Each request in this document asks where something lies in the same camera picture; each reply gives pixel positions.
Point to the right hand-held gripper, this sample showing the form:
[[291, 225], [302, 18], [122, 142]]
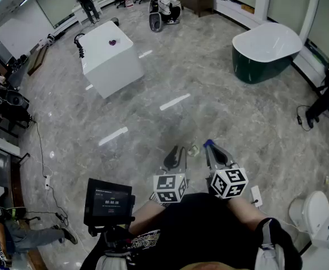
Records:
[[229, 183]]

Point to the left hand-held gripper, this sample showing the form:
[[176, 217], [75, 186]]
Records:
[[168, 186]]

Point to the blue cloth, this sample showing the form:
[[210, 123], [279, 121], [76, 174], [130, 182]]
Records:
[[208, 143]]

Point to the pale green scrub brush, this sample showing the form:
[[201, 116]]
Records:
[[194, 150]]

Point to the person's left forearm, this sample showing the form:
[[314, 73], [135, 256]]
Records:
[[144, 215]]

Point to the person's right forearm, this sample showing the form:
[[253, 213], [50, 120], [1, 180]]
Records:
[[243, 212]]

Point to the white toilet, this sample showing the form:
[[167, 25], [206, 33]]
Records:
[[316, 212]]

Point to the silver wrist band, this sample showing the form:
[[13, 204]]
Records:
[[156, 199]]

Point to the white power strip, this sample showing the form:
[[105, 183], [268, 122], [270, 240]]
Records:
[[48, 181], [256, 195]]

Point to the person's black t-shirt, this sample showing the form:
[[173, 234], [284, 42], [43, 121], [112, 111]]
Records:
[[198, 229]]

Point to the black chest monitor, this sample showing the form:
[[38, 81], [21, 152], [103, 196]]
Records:
[[108, 201]]

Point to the white block island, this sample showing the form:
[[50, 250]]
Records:
[[108, 60]]

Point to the green white bathtub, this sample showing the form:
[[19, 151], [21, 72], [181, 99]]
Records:
[[266, 44]]

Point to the small purple object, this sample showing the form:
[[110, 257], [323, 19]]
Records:
[[112, 42]]

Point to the white mesh office chair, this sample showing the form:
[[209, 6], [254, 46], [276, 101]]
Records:
[[155, 21]]

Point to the dark round object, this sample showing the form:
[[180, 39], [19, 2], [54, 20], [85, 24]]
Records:
[[115, 21]]

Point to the pink white container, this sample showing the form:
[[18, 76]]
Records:
[[129, 3]]

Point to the black metal stand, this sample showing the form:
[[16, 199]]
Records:
[[12, 119]]

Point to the brown wooden platform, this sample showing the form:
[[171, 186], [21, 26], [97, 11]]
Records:
[[37, 60]]

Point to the black round basin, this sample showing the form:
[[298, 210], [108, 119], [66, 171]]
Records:
[[14, 98]]

